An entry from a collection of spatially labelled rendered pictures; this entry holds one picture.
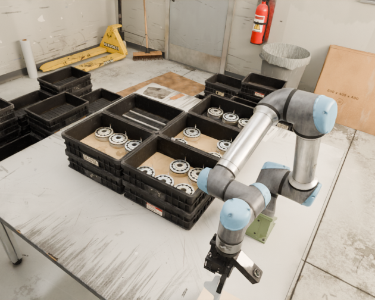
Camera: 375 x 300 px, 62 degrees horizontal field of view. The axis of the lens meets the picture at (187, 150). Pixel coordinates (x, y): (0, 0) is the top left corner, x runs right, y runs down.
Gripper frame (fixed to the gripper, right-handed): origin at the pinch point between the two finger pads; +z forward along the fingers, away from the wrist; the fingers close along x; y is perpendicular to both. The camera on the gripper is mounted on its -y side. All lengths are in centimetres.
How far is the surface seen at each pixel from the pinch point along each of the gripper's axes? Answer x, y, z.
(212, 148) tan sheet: -76, 40, 8
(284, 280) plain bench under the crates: -27.2, -17.4, 21.0
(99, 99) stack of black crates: -144, 190, 53
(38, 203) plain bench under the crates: -3, 98, 21
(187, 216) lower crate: -26.8, 28.5, 10.6
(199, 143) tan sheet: -76, 48, 8
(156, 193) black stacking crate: -28, 45, 6
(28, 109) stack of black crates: -73, 196, 34
